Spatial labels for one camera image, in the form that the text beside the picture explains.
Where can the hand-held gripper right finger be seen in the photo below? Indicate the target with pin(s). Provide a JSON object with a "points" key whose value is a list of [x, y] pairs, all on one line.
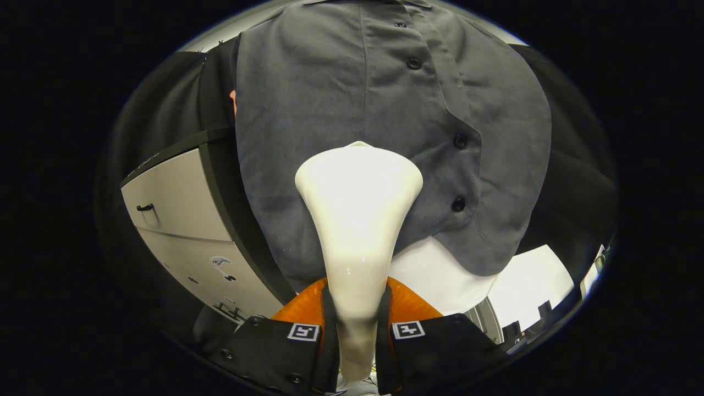
{"points": [[383, 352]]}

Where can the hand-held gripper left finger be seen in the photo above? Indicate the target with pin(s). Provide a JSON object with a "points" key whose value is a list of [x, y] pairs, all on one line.
{"points": [[329, 352]]}

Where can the white garment steamer head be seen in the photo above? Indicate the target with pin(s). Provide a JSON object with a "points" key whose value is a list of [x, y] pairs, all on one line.
{"points": [[357, 220]]}

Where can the dark grey button shirt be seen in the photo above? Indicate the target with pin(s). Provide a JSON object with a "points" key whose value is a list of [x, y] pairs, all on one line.
{"points": [[330, 110]]}

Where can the white mannequin torso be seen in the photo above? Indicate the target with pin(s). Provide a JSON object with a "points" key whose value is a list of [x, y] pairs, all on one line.
{"points": [[440, 280]]}

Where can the white top side cabinet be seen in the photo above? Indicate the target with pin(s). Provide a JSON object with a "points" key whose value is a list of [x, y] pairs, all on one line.
{"points": [[528, 280]]}

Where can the small black block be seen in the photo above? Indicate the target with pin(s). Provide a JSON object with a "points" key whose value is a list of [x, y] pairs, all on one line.
{"points": [[545, 309]]}

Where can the grey cabinet with dark top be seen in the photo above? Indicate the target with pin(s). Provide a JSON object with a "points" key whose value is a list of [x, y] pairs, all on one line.
{"points": [[181, 220]]}

